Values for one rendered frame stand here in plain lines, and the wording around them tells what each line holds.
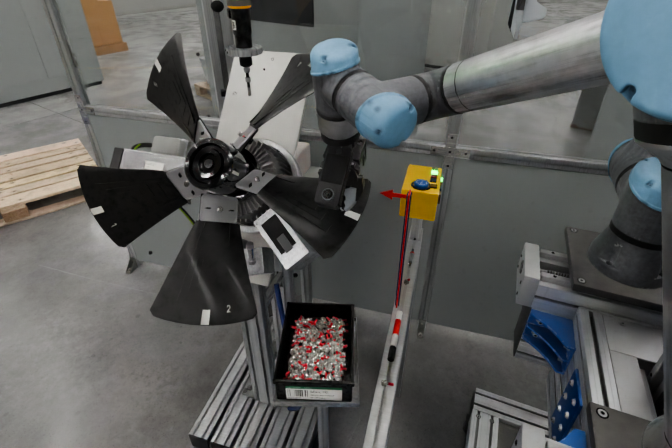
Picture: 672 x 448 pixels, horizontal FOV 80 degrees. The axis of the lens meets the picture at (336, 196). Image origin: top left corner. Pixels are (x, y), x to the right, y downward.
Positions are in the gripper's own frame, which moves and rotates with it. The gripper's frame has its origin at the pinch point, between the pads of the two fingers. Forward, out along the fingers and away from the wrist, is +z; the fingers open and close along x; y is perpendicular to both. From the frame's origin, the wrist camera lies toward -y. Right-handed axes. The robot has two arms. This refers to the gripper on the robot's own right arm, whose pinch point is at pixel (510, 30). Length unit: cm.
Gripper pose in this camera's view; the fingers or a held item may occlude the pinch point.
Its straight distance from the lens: 100.4
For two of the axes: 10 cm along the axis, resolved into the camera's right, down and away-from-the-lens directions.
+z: 0.0, 8.5, 5.2
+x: 2.8, -5.0, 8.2
